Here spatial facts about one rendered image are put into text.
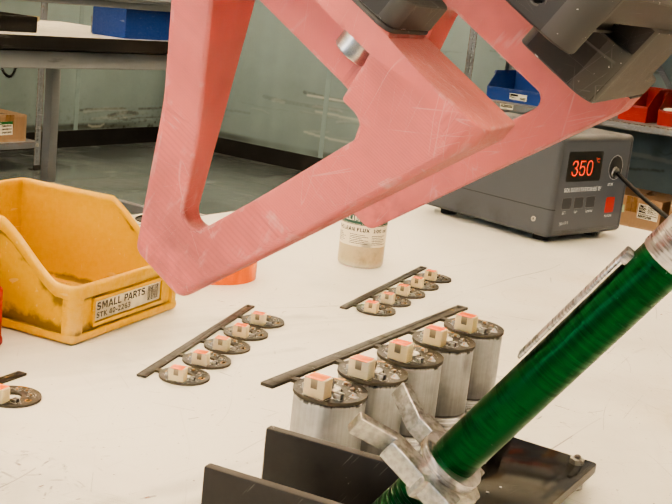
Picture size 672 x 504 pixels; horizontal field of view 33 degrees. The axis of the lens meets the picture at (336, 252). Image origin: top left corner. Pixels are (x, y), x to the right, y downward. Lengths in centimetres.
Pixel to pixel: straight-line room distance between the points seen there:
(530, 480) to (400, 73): 30
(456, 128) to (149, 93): 651
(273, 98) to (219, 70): 607
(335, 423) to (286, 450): 7
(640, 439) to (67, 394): 27
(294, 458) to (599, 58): 13
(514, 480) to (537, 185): 56
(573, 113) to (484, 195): 74
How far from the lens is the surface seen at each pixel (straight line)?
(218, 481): 27
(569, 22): 19
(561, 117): 29
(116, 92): 648
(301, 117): 617
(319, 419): 36
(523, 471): 47
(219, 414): 51
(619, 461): 53
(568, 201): 100
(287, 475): 30
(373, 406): 39
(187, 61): 21
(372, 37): 18
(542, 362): 24
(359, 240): 81
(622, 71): 24
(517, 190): 101
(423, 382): 41
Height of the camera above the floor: 94
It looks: 13 degrees down
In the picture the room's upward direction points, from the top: 6 degrees clockwise
